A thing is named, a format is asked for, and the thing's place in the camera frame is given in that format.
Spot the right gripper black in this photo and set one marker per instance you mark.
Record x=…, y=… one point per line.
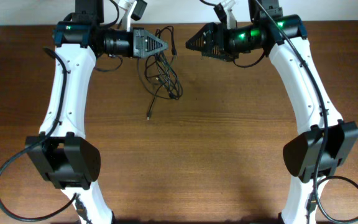
x=217, y=41

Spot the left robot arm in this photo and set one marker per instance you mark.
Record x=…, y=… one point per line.
x=60, y=152

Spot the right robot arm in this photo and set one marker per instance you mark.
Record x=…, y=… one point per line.
x=324, y=139

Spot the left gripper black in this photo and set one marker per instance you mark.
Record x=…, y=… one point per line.
x=137, y=42

